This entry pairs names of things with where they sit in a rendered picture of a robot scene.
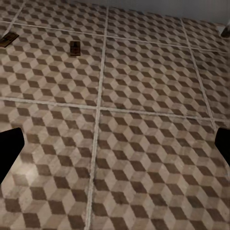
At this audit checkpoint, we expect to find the mousetrap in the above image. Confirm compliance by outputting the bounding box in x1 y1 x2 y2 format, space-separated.
70 41 81 56
0 32 19 47

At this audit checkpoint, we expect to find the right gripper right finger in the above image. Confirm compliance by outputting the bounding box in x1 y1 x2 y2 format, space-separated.
215 127 230 166

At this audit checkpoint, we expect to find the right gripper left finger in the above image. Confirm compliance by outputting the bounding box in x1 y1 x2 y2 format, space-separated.
0 128 25 184

